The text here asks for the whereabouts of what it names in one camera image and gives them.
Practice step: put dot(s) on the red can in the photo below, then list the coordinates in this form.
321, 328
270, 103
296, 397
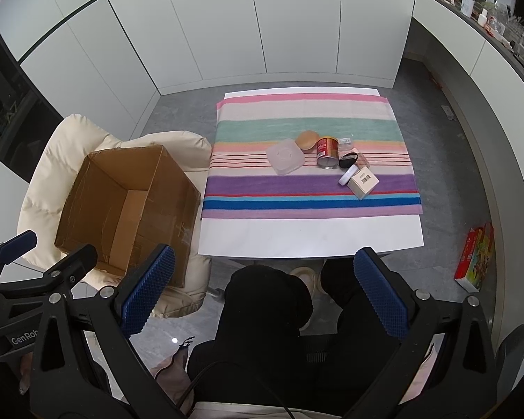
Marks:
327, 148

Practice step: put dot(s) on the tan round puff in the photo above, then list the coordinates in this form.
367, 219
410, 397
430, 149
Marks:
308, 139

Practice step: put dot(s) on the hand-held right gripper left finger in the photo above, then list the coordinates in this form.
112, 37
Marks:
144, 288

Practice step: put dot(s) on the black glass cabinet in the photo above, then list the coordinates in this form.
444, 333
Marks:
4, 109

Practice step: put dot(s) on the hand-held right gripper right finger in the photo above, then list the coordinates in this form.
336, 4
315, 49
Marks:
380, 290

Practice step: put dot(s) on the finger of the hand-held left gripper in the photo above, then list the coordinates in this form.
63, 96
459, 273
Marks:
76, 264
19, 242

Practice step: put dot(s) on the pink cloth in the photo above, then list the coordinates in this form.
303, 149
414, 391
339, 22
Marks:
170, 371

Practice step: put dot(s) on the small white carton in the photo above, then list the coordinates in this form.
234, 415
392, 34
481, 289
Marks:
362, 183

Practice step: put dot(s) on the person's left hand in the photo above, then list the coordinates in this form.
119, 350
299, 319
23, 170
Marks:
25, 375

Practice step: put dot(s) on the beige slipper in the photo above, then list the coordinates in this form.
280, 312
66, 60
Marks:
305, 277

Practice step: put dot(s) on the colourful red flat box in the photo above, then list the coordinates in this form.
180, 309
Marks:
474, 257

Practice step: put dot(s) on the translucent white square lid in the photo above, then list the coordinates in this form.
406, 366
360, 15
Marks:
284, 157

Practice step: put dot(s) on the striped colourful blanket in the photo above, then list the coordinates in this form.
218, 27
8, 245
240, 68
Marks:
310, 118

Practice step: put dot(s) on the floor outlet plate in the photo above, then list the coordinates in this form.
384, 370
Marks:
448, 112

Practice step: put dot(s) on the cream padded chair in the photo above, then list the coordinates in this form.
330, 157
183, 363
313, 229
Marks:
56, 161

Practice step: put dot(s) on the brown cardboard box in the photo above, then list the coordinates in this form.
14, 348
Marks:
113, 209

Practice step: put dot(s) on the black round compact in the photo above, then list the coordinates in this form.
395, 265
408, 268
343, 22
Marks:
348, 161

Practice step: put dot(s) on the white curved counter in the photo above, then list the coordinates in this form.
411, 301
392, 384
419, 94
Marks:
498, 78

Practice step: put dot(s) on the white wardrobe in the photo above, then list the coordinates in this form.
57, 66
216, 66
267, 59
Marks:
244, 22

